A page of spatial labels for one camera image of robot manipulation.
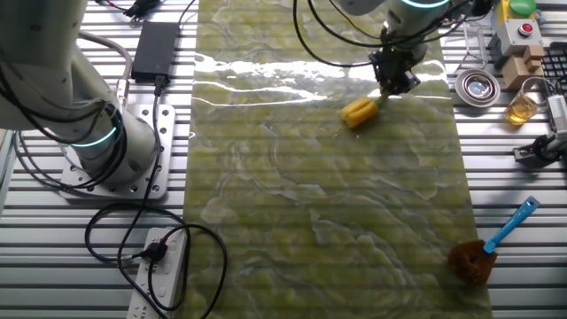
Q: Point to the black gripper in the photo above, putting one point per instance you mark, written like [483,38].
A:
[392,64]

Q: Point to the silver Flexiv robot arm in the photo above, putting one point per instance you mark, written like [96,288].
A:
[44,66]

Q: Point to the silver tape roll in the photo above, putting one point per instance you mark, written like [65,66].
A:
[477,87]

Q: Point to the clear glass measuring cup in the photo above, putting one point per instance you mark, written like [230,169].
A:
[474,44]

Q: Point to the large wooden block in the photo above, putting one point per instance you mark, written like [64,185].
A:
[514,73]

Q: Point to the glass beaker with yellow liquid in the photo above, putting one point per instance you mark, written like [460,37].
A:
[520,111]

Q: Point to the grey emergency stop box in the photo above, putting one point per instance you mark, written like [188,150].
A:
[518,37]

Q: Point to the small wooden block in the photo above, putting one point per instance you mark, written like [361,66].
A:
[533,57]

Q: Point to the green marble pattern mat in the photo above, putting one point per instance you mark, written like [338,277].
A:
[310,199]

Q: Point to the yellow box green button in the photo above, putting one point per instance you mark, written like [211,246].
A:
[522,6]

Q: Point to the black clamp tool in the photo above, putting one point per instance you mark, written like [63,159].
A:
[542,148]

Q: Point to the black keyboard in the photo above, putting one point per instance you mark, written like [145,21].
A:
[556,64]

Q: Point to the black power adapter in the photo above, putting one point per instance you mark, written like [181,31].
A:
[155,51]

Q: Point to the white power strip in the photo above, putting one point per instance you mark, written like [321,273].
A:
[170,274]

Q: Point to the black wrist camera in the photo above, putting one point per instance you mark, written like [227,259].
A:
[480,6]

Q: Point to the silver depth camera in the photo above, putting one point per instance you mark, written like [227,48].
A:
[558,113]

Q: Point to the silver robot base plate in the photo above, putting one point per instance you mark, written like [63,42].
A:
[164,133]

